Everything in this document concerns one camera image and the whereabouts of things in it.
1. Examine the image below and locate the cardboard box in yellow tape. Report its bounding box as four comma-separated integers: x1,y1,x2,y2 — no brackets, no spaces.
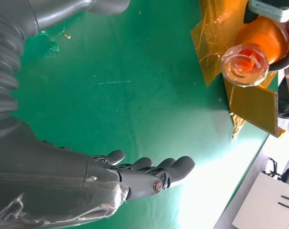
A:
190,0,286,140

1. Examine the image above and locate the green table mat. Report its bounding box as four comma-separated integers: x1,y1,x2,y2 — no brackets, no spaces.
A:
11,0,279,229

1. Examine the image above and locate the white flat board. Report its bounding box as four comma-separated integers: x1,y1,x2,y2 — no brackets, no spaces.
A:
231,172,289,229

